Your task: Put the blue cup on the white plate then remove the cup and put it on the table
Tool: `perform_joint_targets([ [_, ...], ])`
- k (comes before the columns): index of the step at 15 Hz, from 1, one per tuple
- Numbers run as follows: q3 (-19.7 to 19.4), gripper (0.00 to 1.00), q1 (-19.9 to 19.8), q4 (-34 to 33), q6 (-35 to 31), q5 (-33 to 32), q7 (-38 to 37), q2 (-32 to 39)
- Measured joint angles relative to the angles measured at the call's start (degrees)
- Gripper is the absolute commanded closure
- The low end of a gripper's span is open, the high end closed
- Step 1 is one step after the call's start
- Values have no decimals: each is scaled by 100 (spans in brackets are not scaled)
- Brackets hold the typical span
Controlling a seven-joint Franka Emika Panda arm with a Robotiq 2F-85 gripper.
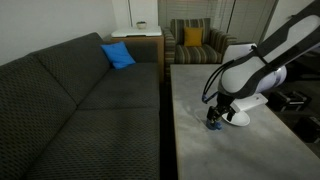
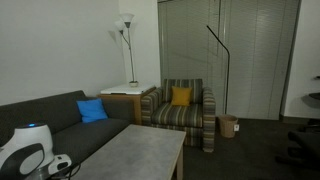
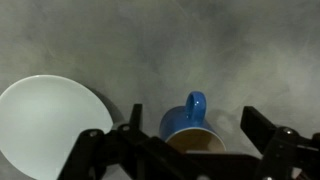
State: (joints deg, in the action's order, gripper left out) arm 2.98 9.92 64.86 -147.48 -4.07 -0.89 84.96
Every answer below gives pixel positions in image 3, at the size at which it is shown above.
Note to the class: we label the white round plate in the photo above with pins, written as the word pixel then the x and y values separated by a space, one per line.
pixel 46 123

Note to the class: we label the blue ceramic cup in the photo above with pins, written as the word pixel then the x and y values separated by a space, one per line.
pixel 181 120

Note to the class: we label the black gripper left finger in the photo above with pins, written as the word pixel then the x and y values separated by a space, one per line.
pixel 133 156

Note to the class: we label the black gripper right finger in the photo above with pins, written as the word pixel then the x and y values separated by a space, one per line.
pixel 286 153

